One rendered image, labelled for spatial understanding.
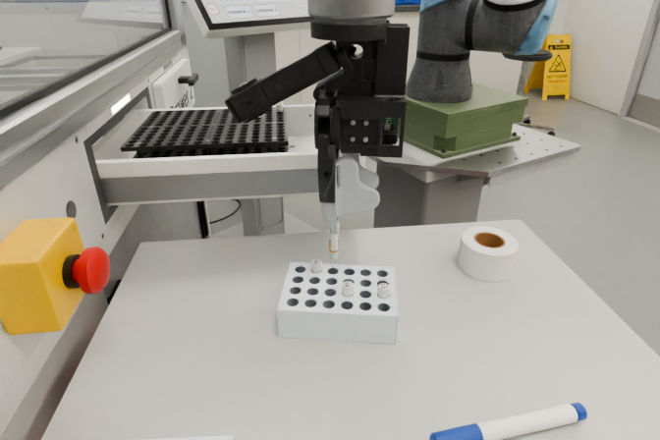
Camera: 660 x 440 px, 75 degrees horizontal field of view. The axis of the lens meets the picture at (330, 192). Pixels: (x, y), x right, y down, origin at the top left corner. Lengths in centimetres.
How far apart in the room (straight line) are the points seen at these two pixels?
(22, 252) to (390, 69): 33
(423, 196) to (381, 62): 64
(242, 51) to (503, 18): 98
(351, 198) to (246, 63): 126
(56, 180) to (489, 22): 77
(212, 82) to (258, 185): 181
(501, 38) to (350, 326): 66
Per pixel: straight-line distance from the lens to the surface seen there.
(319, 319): 46
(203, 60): 235
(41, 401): 55
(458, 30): 97
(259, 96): 41
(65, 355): 58
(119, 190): 62
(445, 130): 93
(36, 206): 49
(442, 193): 103
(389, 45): 39
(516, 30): 93
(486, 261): 57
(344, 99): 39
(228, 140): 62
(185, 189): 60
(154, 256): 64
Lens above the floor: 110
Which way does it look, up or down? 26 degrees down
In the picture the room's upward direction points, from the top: straight up
